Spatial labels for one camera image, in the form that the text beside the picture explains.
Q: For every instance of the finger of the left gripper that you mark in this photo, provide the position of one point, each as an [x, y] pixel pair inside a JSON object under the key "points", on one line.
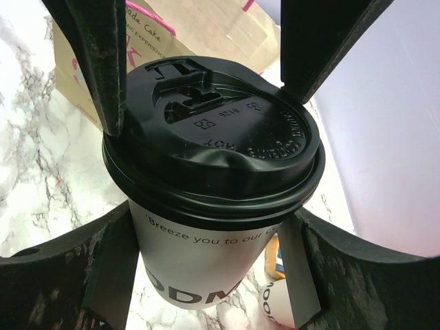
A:
{"points": [[96, 31], [316, 35]]}

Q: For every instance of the black coffee cup lid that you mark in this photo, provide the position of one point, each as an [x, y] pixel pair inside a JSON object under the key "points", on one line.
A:
{"points": [[207, 142]]}

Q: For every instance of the white paper cup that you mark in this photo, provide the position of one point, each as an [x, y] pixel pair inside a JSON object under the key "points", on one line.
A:
{"points": [[275, 303], [195, 268]]}

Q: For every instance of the pink paper bag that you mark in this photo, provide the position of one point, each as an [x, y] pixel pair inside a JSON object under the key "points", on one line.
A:
{"points": [[240, 31]]}

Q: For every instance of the blue orange sponge pack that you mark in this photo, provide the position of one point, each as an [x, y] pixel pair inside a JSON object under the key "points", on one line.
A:
{"points": [[273, 259]]}

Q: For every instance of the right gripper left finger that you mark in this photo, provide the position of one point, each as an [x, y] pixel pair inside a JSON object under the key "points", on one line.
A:
{"points": [[80, 280]]}

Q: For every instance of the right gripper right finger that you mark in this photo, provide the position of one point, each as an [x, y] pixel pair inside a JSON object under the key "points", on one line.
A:
{"points": [[336, 280]]}

